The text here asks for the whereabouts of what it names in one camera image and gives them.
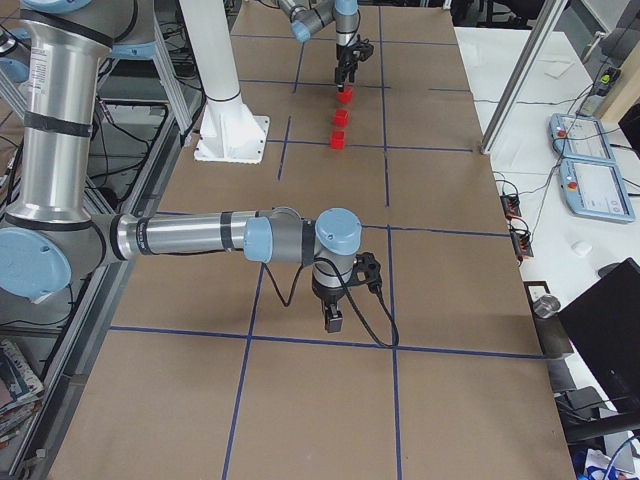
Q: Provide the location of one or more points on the red cube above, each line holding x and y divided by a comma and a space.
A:
338, 140
345, 96
341, 118

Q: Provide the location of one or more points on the brown paper table cover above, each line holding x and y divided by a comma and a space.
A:
216, 367

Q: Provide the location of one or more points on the orange circuit board lower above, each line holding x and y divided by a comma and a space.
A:
521, 242

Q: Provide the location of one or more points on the orange circuit board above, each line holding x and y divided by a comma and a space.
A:
511, 205
521, 242

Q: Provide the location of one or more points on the orange circuit board upper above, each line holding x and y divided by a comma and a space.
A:
511, 205

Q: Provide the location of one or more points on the steel cup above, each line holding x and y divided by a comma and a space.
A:
546, 306

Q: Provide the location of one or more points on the upper blue teach pendant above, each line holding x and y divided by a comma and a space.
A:
580, 137

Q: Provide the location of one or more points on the blue teach pendant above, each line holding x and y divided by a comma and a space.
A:
580, 137
595, 189

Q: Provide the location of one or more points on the lower blue teach pendant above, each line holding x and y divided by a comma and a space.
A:
595, 189

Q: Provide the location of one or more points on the black monitor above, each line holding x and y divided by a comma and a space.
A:
603, 324

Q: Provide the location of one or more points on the stack of books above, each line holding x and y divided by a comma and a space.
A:
21, 390

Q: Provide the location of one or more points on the white camera post with base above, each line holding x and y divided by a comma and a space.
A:
229, 131

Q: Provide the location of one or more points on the aluminium frame post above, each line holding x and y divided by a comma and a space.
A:
549, 16

